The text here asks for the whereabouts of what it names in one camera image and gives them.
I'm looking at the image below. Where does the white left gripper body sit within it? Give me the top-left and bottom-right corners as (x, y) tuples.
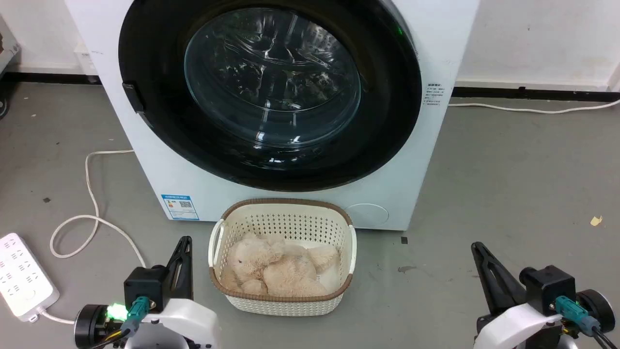
(74, 298), (222, 349)

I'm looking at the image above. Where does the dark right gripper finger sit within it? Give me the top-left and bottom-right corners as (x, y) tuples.
(471, 241), (528, 317)

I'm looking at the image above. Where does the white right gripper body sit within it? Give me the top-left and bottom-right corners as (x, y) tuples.
(473, 289), (617, 349)

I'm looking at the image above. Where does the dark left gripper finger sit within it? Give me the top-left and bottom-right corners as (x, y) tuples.
(184, 236), (194, 299)
(166, 236), (188, 299)

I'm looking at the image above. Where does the white front-load washing machine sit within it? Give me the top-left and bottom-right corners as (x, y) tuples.
(65, 0), (481, 231)

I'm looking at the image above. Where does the black round washer door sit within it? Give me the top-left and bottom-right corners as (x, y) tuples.
(118, 0), (423, 192)

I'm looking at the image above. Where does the blue energy label sticker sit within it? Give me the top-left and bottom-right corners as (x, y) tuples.
(161, 194), (200, 221)

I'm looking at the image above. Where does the beige plush teddy bear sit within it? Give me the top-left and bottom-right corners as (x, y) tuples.
(219, 233), (341, 297)

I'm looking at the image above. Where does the cream perforated laundry basket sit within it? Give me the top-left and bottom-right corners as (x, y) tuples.
(208, 198), (357, 317)

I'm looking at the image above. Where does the round white filter cover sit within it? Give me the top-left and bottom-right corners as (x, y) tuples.
(344, 203), (390, 226)

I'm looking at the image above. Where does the white power strip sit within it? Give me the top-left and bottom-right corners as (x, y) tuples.
(0, 233), (60, 323)

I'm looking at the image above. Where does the small text warning sticker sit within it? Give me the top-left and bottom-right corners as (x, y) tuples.
(423, 83), (445, 107)

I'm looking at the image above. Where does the grey furniture edge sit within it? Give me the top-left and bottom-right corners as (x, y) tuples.
(0, 15), (21, 73)

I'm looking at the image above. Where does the teal plug left camera cable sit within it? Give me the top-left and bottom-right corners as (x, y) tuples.
(90, 296), (152, 349)

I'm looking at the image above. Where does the teal plug camera cable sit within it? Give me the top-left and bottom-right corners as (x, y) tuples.
(90, 296), (152, 349)
(555, 295), (620, 349)

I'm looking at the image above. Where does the teal plug right camera cable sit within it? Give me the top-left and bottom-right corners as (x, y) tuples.
(555, 295), (620, 349)

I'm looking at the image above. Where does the white power strip cable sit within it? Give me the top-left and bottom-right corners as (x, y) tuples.
(41, 149), (147, 325)

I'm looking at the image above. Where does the white cable along wall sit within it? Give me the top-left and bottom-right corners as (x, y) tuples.
(448, 98), (620, 115)

